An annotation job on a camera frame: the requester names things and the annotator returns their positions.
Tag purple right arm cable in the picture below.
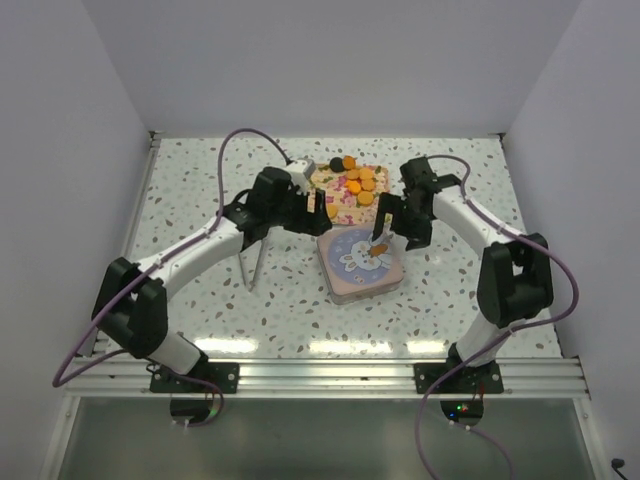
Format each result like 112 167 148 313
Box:
417 154 581 480

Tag square cookie tin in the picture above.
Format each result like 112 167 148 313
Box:
315 234 405 306

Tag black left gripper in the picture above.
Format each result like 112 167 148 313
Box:
267 185 331 237

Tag metal tongs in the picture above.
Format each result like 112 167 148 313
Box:
237 239 268 292

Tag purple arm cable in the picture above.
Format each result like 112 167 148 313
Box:
52 128 296 426
417 154 581 480

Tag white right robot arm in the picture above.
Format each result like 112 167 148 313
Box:
372 156 554 393

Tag silver tin lid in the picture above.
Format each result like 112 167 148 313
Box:
315 223 405 301

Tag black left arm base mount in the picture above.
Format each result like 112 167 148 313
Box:
147 362 240 394

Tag floral cookie tray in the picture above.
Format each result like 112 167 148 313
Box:
307 164 390 225

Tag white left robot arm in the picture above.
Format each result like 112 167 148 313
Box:
93 160 332 393

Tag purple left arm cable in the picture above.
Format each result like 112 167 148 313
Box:
52 128 296 426

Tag black round cookie front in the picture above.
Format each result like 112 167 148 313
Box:
329 157 345 173

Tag aluminium rail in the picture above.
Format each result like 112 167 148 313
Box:
62 357 590 400

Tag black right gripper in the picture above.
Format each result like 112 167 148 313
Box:
373 192 433 252

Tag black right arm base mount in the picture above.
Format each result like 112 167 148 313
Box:
413 358 504 395

